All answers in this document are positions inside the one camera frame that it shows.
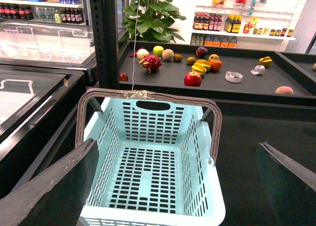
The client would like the glass freezer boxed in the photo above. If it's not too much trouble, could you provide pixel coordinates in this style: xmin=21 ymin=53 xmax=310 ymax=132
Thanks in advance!
xmin=0 ymin=20 xmax=129 ymax=85
xmin=0 ymin=65 xmax=86 ymax=197

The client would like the brown kiwi left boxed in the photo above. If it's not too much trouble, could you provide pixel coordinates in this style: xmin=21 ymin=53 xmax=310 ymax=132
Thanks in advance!
xmin=173 ymin=54 xmax=183 ymax=62

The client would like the pink peach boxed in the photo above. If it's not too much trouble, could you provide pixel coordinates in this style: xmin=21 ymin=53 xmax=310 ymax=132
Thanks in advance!
xmin=275 ymin=86 xmax=294 ymax=95

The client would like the red chili pepper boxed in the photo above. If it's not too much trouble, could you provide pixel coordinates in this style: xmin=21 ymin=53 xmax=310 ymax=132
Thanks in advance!
xmin=129 ymin=47 xmax=143 ymax=57

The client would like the green potted plant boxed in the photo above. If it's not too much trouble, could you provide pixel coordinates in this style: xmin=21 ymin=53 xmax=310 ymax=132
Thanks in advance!
xmin=122 ymin=0 xmax=186 ymax=43

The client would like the white drinks shelf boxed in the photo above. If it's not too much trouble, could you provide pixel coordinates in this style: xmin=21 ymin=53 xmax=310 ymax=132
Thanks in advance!
xmin=0 ymin=0 xmax=85 ymax=25

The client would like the purple hanging string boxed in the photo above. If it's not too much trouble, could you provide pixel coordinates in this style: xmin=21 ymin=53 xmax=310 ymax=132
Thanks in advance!
xmin=131 ymin=0 xmax=141 ymax=90

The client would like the yellow star fruit right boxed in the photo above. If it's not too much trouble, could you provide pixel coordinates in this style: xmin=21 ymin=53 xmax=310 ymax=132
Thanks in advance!
xmin=259 ymin=56 xmax=273 ymax=67

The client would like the black fruit display tray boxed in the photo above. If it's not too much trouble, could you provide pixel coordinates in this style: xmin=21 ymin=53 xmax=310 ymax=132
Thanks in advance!
xmin=118 ymin=42 xmax=316 ymax=107

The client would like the glass top freezer front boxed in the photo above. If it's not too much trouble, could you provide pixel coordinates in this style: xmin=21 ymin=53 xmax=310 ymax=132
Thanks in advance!
xmin=0 ymin=65 xmax=86 ymax=197

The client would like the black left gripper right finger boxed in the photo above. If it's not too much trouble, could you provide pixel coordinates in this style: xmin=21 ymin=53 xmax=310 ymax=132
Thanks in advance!
xmin=256 ymin=142 xmax=316 ymax=226

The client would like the yellow green mango fruit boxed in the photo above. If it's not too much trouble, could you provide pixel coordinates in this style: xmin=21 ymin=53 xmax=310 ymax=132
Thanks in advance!
xmin=208 ymin=54 xmax=220 ymax=61

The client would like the yellow star fruit front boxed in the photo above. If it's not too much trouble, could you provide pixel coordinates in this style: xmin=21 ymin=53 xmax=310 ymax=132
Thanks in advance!
xmin=192 ymin=59 xmax=211 ymax=75

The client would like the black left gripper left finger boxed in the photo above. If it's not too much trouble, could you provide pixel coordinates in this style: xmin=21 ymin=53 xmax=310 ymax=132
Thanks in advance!
xmin=0 ymin=139 xmax=99 ymax=226

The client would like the brown kiwi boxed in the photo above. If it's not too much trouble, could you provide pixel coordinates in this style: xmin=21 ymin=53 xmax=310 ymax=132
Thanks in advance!
xmin=173 ymin=54 xmax=183 ymax=62
xmin=186 ymin=57 xmax=197 ymax=66

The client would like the brown kiwi right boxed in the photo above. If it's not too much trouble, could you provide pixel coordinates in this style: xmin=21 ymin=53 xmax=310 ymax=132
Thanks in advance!
xmin=186 ymin=57 xmax=197 ymax=66

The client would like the beige cantaloupe melon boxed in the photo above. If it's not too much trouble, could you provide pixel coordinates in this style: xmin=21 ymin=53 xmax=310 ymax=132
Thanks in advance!
xmin=162 ymin=49 xmax=174 ymax=61

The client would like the orange persimmon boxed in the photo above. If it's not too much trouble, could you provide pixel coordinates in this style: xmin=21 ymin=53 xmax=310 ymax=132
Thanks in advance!
xmin=209 ymin=59 xmax=222 ymax=72

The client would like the light blue plastic basket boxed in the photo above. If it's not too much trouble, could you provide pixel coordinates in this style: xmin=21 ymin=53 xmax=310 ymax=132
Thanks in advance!
xmin=79 ymin=98 xmax=226 ymax=226

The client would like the grey basket handle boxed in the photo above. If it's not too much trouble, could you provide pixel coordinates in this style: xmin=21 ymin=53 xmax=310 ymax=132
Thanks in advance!
xmin=75 ymin=88 xmax=222 ymax=163

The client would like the small red apple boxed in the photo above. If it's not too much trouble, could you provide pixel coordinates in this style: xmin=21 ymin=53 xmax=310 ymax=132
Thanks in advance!
xmin=118 ymin=72 xmax=128 ymax=81

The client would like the grey tape roll flat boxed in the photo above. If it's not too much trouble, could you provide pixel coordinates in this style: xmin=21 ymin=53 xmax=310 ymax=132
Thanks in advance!
xmin=225 ymin=71 xmax=243 ymax=83

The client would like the dark purple fruit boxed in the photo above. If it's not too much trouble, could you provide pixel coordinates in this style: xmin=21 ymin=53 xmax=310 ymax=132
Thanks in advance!
xmin=196 ymin=46 xmax=208 ymax=58

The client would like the green apple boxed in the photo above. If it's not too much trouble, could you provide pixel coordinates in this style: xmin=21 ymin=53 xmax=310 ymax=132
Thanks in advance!
xmin=153 ymin=45 xmax=164 ymax=58

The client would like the large red apple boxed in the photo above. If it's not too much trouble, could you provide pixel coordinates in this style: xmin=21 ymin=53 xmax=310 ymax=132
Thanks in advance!
xmin=184 ymin=72 xmax=202 ymax=87

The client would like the black metal shelf post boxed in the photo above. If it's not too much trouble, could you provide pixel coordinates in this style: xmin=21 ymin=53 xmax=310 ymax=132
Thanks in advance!
xmin=89 ymin=0 xmax=119 ymax=89

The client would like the white condiment shelf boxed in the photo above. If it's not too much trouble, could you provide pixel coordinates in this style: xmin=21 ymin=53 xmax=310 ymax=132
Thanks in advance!
xmin=194 ymin=0 xmax=307 ymax=52

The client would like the white round melon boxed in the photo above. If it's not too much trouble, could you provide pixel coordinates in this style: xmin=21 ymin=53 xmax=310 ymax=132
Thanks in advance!
xmin=136 ymin=48 xmax=150 ymax=60

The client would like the pink dragon fruit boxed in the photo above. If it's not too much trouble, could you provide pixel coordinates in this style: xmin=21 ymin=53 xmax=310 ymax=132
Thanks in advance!
xmin=139 ymin=54 xmax=162 ymax=74

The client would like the grey tape roll tilted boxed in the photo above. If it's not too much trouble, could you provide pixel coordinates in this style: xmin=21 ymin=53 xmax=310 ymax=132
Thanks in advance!
xmin=250 ymin=65 xmax=266 ymax=75

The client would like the glass top freezer rear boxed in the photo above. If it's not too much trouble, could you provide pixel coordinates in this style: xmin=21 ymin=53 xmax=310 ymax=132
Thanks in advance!
xmin=0 ymin=20 xmax=129 ymax=85

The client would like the yellow star fruit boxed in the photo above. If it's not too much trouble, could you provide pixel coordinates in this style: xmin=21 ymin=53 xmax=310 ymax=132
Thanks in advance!
xmin=192 ymin=59 xmax=211 ymax=75
xmin=259 ymin=56 xmax=273 ymax=67

